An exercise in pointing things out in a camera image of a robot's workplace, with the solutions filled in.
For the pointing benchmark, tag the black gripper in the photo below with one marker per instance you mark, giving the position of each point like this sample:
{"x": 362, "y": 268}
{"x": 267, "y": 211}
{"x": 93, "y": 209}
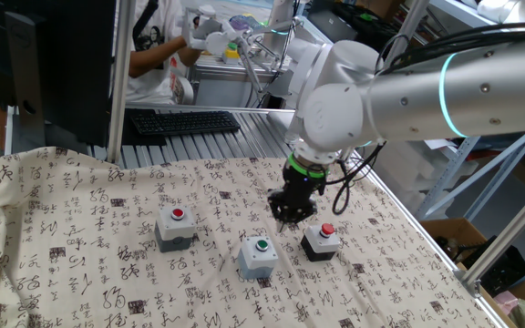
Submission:
{"x": 301, "y": 191}

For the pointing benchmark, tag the red mushroom button box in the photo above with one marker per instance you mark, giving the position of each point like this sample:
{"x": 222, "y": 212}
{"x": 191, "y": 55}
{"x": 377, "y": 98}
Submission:
{"x": 317, "y": 243}

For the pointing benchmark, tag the green button box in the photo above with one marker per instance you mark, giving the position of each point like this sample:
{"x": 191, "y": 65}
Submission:
{"x": 255, "y": 262}

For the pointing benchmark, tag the person's bare forearm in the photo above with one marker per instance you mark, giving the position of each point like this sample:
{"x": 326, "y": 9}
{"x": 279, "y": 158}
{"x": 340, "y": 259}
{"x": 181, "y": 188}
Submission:
{"x": 153, "y": 57}

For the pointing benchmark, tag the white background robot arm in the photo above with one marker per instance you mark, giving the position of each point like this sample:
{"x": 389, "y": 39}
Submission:
{"x": 301, "y": 68}

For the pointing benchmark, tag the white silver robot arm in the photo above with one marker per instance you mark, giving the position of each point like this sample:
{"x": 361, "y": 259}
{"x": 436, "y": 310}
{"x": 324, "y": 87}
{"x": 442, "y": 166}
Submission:
{"x": 426, "y": 95}

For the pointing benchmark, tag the white gloved hand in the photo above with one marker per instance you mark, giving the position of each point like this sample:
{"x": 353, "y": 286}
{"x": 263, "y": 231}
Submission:
{"x": 192, "y": 34}

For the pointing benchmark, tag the black keyboard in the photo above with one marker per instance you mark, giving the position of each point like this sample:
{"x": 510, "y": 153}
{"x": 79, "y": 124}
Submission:
{"x": 185, "y": 123}

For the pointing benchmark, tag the silver aluminium case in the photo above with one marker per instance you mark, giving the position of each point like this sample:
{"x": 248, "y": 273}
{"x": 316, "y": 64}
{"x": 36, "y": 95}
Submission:
{"x": 221, "y": 86}

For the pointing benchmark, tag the brown cardboard box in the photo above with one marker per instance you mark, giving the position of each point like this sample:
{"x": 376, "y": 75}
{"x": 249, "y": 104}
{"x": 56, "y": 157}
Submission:
{"x": 445, "y": 232}

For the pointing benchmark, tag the grey steel shelf rack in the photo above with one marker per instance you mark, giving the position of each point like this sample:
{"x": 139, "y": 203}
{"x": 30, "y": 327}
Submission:
{"x": 454, "y": 177}

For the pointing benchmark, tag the black desk mat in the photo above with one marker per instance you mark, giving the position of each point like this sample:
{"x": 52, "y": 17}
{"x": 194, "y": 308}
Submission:
{"x": 128, "y": 136}

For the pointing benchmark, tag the calligraphy print tablecloth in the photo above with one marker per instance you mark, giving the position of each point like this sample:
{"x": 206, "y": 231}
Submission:
{"x": 107, "y": 218}

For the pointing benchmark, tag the white haptic teleoperation device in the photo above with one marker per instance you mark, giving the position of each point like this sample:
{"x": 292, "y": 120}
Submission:
{"x": 217, "y": 41}

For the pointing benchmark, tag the person in white shirt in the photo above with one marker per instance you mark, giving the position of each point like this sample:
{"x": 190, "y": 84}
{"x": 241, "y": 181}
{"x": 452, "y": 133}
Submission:
{"x": 148, "y": 89}

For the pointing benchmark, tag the dark grey box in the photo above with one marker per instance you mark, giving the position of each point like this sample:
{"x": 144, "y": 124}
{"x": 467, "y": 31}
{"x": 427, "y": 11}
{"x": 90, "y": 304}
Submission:
{"x": 331, "y": 27}

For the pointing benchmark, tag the black bag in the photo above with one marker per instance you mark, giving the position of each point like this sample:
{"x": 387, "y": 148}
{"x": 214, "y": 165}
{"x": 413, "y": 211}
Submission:
{"x": 504, "y": 273}

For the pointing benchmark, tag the black computer monitor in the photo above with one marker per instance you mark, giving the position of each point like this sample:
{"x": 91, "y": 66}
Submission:
{"x": 71, "y": 68}

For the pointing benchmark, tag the white plastic robot part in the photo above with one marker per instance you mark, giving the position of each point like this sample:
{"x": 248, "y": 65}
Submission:
{"x": 517, "y": 13}

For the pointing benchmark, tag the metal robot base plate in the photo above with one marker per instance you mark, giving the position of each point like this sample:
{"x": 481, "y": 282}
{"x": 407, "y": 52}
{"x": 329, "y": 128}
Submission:
{"x": 278, "y": 120}

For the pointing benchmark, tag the aluminium frame post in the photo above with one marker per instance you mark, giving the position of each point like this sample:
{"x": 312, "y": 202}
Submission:
{"x": 410, "y": 23}
{"x": 508, "y": 234}
{"x": 121, "y": 91}

